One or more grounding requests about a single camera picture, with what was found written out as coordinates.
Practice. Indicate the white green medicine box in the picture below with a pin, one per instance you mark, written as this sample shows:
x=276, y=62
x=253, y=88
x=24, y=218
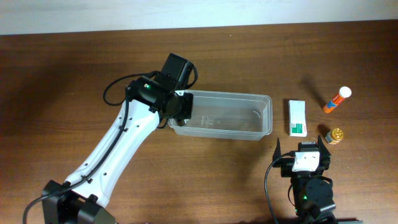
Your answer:
x=297, y=120

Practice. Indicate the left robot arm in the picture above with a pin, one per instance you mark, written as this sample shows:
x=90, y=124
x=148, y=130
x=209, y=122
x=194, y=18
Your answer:
x=151, y=100

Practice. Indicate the small gold lid jar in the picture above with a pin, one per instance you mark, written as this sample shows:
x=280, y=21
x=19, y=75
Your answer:
x=334, y=136

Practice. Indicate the orange vitamin tube white cap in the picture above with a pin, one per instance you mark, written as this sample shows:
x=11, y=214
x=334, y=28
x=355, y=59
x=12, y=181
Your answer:
x=344, y=92

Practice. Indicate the clear plastic container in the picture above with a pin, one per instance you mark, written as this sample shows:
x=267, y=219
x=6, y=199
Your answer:
x=224, y=115

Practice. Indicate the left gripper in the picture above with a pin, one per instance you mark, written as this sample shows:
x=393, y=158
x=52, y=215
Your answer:
x=187, y=106

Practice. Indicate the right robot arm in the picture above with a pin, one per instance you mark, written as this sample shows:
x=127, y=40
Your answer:
x=312, y=192

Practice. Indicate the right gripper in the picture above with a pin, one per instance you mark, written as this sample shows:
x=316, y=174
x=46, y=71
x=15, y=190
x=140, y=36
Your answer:
x=285, y=162

